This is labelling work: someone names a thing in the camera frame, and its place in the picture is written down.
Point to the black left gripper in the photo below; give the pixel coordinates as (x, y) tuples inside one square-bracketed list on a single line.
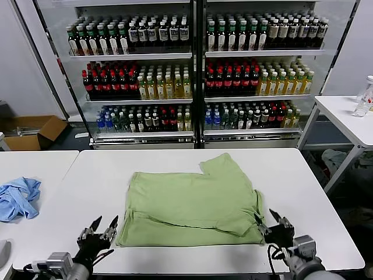
[(90, 251)]

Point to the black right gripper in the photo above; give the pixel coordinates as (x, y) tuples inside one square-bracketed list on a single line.
[(279, 237)]

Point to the green t-shirt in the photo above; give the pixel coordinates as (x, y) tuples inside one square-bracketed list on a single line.
[(189, 204)]

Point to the pile of clothes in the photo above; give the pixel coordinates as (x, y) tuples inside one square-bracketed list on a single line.
[(335, 159)]

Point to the crumpled light blue garment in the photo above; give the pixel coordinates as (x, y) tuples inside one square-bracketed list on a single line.
[(17, 197)]

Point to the white cooler shelf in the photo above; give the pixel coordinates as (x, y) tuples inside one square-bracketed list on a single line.
[(256, 98), (250, 132), (138, 101), (130, 56), (144, 134), (262, 53)]

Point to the small white flat object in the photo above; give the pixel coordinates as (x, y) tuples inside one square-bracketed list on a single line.
[(81, 135)]

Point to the yellow juice bottle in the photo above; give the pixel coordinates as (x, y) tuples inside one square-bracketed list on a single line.
[(308, 85), (288, 118), (142, 90), (186, 90), (169, 90), (299, 86), (160, 90), (179, 122), (272, 86), (290, 86), (151, 90), (295, 117), (187, 122), (178, 90), (281, 86), (263, 86)]

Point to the blue water bottle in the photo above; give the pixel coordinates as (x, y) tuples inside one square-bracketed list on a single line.
[(217, 119), (99, 122), (208, 120), (108, 121)]

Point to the red cap cola bottle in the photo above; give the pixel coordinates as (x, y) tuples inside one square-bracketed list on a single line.
[(255, 83), (87, 84), (246, 83), (132, 84), (164, 119), (95, 84), (210, 83), (219, 83), (237, 83), (123, 84), (281, 113), (172, 118), (113, 84), (228, 83), (104, 84), (272, 113)]

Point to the open cardboard box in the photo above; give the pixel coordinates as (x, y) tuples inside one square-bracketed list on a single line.
[(49, 130)]

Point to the bundle of metal rods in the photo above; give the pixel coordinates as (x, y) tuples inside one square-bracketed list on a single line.
[(28, 130)]

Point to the white side table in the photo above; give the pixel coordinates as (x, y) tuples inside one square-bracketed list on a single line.
[(344, 115)]

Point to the clear plastic bottle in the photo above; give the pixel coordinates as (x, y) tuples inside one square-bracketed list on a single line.
[(361, 108)]

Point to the beverage display cooler cabinet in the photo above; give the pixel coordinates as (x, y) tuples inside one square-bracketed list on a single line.
[(199, 87)]

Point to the clear bottle on side table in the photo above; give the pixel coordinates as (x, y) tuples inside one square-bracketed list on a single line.
[(370, 91)]

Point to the green cap tea bottle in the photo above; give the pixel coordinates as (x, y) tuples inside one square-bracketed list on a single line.
[(114, 45), (123, 44), (232, 42), (94, 45), (74, 45), (221, 42), (242, 42), (211, 42), (103, 45), (84, 45), (263, 41), (252, 41)]

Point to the beige label dark bottle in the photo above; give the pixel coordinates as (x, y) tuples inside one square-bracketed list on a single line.
[(283, 32), (273, 32)]

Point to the navy label dark bottle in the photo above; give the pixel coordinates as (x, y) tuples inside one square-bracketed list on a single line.
[(152, 35), (322, 32), (173, 35), (303, 32), (163, 35), (183, 34), (142, 35), (133, 35), (313, 32), (293, 32)]

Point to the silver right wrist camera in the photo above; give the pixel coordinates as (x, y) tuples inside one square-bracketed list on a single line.
[(304, 245)]

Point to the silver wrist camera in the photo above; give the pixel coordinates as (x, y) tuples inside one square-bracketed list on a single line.
[(304, 245), (58, 261)]

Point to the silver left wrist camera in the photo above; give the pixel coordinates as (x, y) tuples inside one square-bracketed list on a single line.
[(58, 261)]

